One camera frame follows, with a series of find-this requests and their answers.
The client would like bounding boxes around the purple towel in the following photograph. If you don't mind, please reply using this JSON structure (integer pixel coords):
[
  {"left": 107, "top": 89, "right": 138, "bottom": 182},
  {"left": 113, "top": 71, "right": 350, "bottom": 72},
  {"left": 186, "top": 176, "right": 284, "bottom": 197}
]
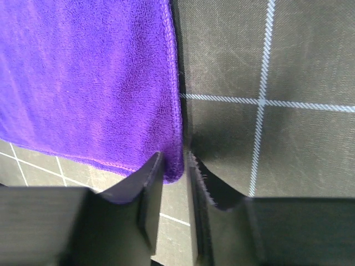
[{"left": 1, "top": 1, "right": 184, "bottom": 183}]

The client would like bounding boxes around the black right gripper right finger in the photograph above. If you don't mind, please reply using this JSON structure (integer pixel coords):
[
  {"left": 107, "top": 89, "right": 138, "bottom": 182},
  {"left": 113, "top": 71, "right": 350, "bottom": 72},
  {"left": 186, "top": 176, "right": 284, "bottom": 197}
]
[{"left": 187, "top": 152, "right": 354, "bottom": 265}]

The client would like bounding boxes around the black grid cutting mat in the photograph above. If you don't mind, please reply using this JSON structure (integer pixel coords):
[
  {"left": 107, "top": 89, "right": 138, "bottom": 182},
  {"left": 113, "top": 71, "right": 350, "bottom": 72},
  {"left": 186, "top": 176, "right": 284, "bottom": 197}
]
[{"left": 1, "top": 1, "right": 354, "bottom": 265}]

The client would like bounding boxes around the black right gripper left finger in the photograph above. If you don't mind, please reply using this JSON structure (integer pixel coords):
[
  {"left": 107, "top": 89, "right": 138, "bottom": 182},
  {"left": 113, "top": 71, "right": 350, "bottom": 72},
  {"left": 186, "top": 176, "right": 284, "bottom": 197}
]
[{"left": 1, "top": 152, "right": 164, "bottom": 265}]

